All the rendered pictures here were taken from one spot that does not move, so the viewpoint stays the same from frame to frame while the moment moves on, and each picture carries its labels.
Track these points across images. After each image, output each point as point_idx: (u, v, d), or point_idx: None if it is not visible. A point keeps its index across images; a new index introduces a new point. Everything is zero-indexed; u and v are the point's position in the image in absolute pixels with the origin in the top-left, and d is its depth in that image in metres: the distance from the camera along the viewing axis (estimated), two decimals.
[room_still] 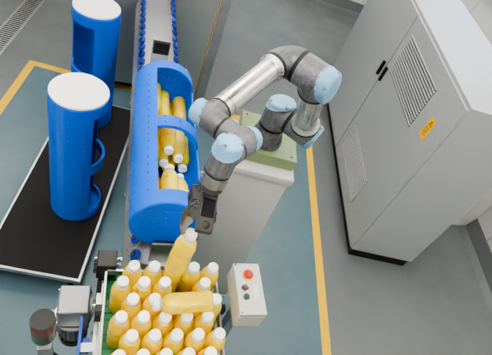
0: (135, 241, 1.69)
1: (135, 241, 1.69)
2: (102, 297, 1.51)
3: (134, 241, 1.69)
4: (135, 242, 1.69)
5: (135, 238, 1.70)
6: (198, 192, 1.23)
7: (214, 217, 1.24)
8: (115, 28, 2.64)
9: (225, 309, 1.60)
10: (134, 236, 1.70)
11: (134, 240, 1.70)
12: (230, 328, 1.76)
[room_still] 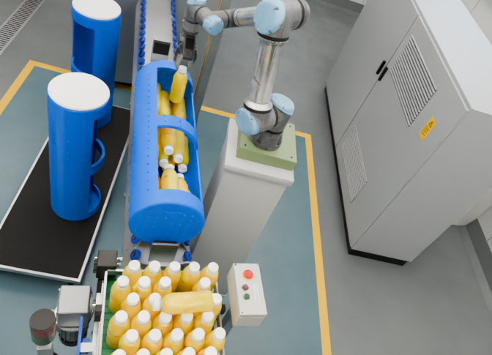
0: (135, 241, 1.69)
1: (135, 241, 1.69)
2: (102, 297, 1.51)
3: (134, 241, 1.69)
4: (135, 242, 1.69)
5: (135, 238, 1.70)
6: (183, 37, 1.95)
7: (195, 53, 1.97)
8: (115, 28, 2.64)
9: (225, 309, 1.60)
10: (134, 236, 1.70)
11: (134, 240, 1.70)
12: (230, 328, 1.76)
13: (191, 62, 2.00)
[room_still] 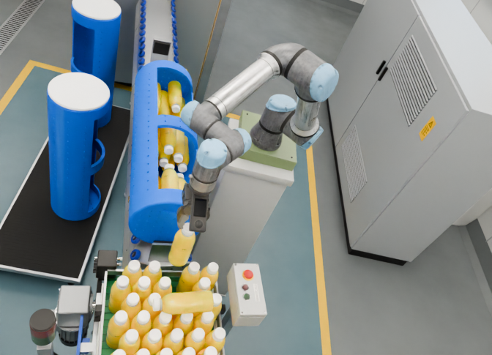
0: (135, 241, 1.69)
1: (135, 241, 1.69)
2: (102, 297, 1.51)
3: (134, 241, 1.69)
4: (135, 242, 1.69)
5: (135, 238, 1.70)
6: (189, 191, 1.30)
7: (207, 213, 1.32)
8: (115, 28, 2.64)
9: (225, 309, 1.60)
10: (134, 236, 1.70)
11: (134, 240, 1.70)
12: (230, 328, 1.76)
13: None
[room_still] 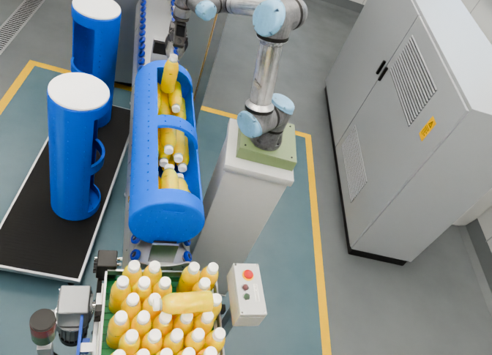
0: (135, 241, 1.69)
1: (135, 241, 1.69)
2: (102, 297, 1.51)
3: (134, 241, 1.69)
4: (135, 242, 1.69)
5: (135, 238, 1.70)
6: (173, 25, 1.90)
7: (186, 41, 1.92)
8: (115, 28, 2.64)
9: (225, 309, 1.60)
10: (134, 236, 1.70)
11: (134, 240, 1.70)
12: (230, 328, 1.76)
13: (182, 50, 1.95)
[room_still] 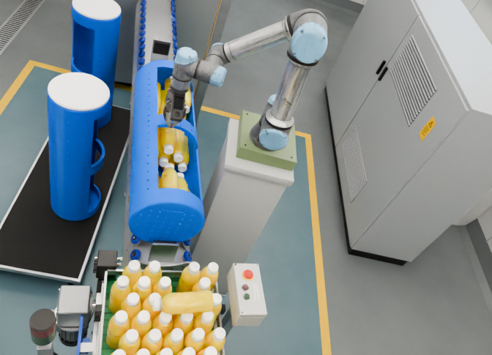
0: (136, 241, 1.69)
1: (135, 240, 1.69)
2: (102, 297, 1.51)
3: (135, 240, 1.69)
4: (136, 241, 1.69)
5: (135, 238, 1.70)
6: (171, 94, 1.72)
7: (184, 112, 1.74)
8: (115, 28, 2.64)
9: (225, 309, 1.60)
10: (134, 236, 1.70)
11: (134, 240, 1.70)
12: (230, 328, 1.76)
13: None
